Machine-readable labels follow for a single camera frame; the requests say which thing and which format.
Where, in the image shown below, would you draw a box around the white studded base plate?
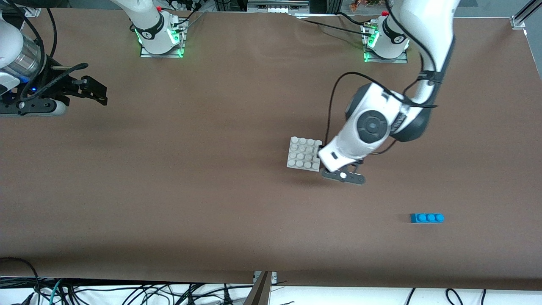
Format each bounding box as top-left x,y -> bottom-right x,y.
287,136 -> 323,172

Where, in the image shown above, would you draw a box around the blue three-stud block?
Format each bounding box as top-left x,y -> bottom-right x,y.
410,213 -> 445,224

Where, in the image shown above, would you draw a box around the brown paper table cover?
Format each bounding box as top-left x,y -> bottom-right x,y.
0,8 -> 542,291

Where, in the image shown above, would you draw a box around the orange red small objects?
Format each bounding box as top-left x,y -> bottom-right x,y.
351,0 -> 382,11

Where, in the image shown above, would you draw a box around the aluminium corner profile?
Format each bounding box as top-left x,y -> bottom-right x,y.
510,0 -> 542,30

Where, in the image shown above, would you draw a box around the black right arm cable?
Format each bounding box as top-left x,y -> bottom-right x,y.
0,0 -> 88,102

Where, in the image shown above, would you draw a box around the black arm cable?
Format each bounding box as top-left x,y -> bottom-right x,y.
326,0 -> 449,140
0,0 -> 88,102

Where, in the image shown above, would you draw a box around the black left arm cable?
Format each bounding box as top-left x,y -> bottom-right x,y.
326,0 -> 449,140

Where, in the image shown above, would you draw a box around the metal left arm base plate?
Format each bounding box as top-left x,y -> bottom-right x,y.
363,21 -> 409,64

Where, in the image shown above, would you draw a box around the long black base cable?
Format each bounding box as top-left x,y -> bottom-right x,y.
299,18 -> 373,39

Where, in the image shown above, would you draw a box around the grey metal post bracket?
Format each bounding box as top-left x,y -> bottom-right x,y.
243,271 -> 278,305

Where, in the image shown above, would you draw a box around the black looped floor cable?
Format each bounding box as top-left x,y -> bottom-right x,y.
0,257 -> 41,305

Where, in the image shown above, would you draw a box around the teal floor cable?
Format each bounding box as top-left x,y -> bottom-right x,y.
47,279 -> 64,305

